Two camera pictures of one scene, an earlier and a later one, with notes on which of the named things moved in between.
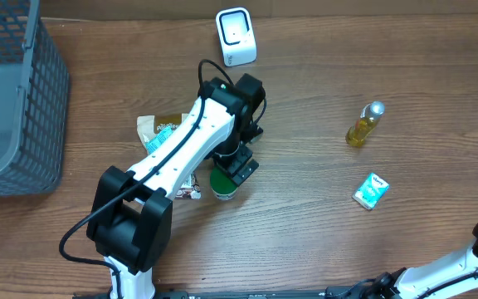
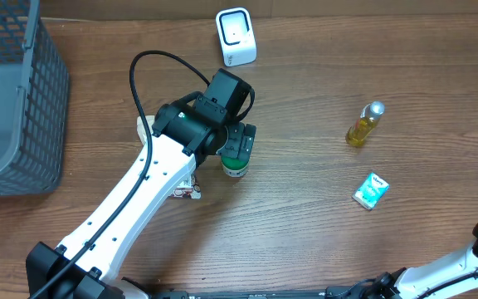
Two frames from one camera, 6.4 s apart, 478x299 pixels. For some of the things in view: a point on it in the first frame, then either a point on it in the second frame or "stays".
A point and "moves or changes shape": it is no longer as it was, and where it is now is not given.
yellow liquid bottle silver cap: (364, 124) stays
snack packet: (154, 129) stays
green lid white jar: (222, 185) moves or changes shape
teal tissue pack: (369, 193) stays
